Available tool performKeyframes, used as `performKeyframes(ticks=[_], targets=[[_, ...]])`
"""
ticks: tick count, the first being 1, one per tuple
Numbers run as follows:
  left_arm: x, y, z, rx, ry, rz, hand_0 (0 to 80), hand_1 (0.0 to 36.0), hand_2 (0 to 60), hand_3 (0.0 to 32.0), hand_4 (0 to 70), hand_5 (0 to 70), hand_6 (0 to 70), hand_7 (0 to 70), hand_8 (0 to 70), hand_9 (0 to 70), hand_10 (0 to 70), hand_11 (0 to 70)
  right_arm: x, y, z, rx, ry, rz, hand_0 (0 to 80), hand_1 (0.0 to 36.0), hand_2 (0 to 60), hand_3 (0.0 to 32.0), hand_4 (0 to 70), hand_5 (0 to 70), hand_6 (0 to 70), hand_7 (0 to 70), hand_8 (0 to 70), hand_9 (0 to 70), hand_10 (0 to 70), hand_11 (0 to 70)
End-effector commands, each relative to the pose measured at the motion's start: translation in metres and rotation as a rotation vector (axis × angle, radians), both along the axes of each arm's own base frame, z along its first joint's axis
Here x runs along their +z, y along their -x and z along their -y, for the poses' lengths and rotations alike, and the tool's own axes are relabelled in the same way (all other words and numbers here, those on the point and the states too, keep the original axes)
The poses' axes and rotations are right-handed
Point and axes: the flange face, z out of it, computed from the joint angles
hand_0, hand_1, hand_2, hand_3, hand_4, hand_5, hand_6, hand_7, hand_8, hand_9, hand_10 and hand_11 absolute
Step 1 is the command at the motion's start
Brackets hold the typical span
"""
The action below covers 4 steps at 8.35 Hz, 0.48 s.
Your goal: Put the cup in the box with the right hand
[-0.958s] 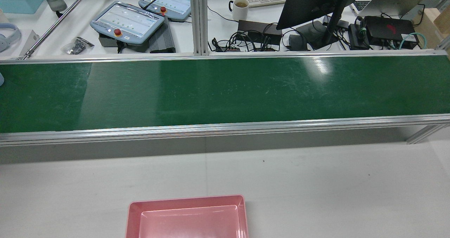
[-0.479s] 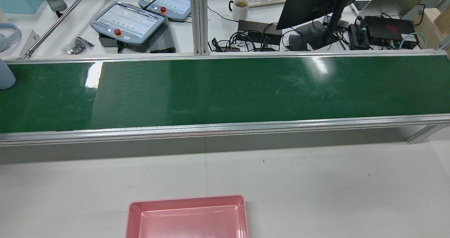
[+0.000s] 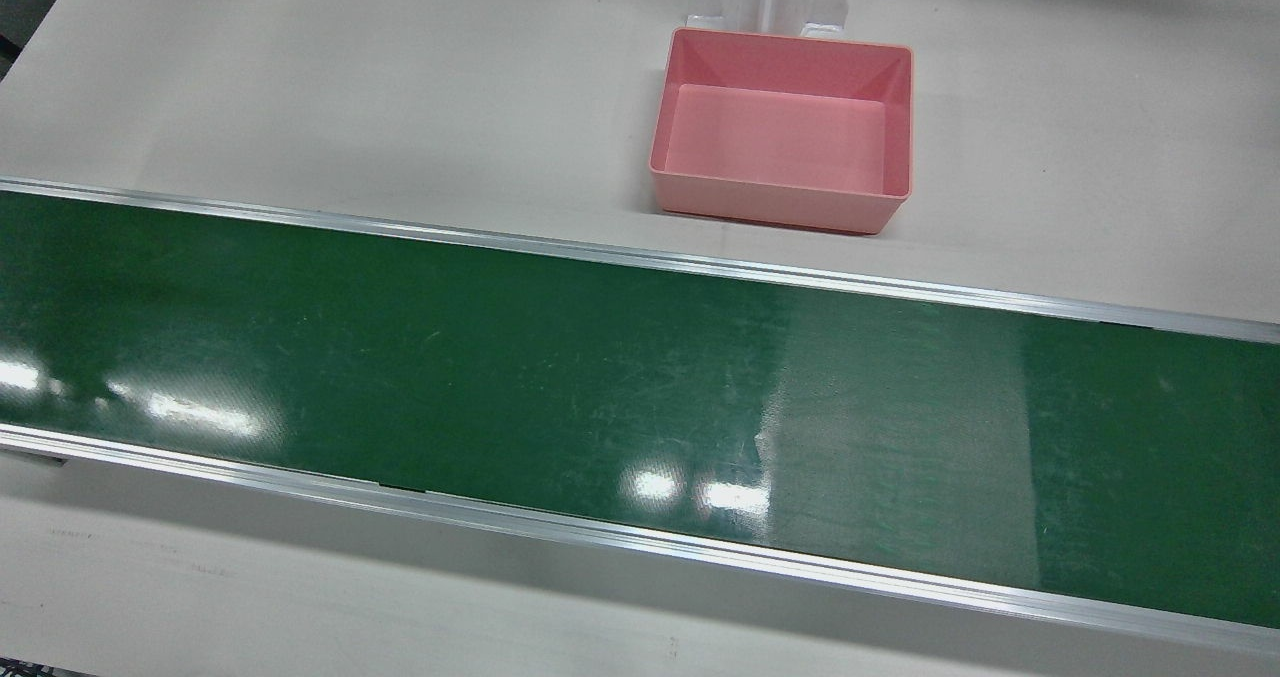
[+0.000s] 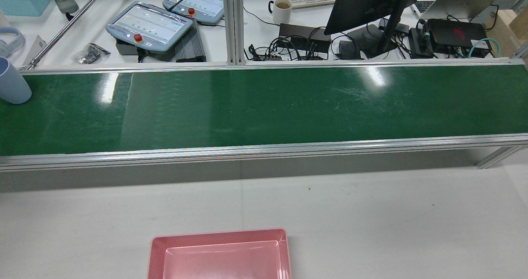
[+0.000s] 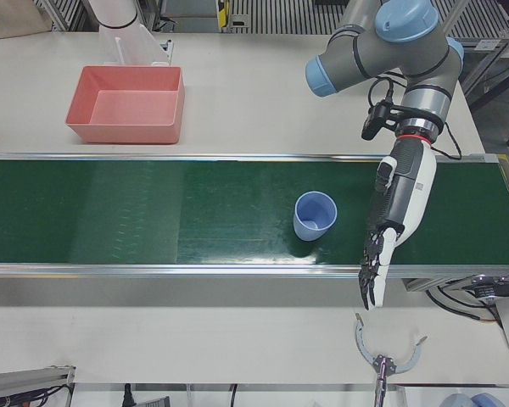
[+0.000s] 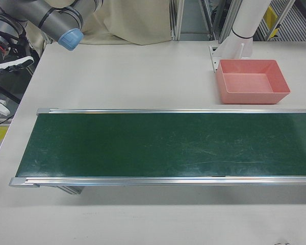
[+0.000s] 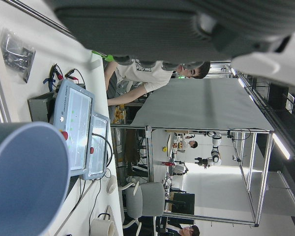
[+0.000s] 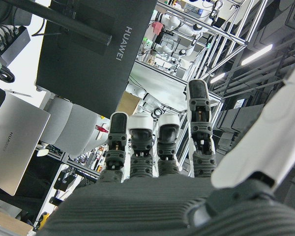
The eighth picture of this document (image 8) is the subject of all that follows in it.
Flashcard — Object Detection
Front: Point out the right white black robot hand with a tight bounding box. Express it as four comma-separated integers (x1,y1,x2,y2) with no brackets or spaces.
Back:
38,59,295,236

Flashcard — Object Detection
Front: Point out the brown cardboard box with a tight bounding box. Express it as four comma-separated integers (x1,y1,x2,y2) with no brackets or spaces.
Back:
0,207,34,236

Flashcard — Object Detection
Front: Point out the brown cardboard panel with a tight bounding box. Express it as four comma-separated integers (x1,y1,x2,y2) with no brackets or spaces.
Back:
116,91,141,116

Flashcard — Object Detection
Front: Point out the silver Huawei laptop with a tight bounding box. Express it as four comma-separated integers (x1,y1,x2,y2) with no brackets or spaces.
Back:
0,92,52,197

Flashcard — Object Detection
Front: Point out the black Huawei monitor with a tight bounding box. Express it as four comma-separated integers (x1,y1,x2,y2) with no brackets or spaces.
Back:
35,0,158,118

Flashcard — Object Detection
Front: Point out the white ceiling light strip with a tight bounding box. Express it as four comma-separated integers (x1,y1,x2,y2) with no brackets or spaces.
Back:
240,43,274,66
209,72,226,85

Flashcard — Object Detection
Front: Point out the pink cloth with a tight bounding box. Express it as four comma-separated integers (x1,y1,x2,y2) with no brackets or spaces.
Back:
151,21,165,35

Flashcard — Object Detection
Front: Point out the black monitor stand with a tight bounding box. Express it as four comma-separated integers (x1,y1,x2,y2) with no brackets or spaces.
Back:
27,0,113,57

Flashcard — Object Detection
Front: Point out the black coiled cable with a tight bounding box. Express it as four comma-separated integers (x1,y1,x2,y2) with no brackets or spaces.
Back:
0,59,16,84

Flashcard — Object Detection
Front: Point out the aluminium profile cage frame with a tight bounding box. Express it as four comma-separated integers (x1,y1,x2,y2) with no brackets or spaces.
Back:
157,0,270,82

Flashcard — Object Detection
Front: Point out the black cable hub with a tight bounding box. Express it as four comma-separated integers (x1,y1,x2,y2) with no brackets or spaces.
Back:
0,25,31,62

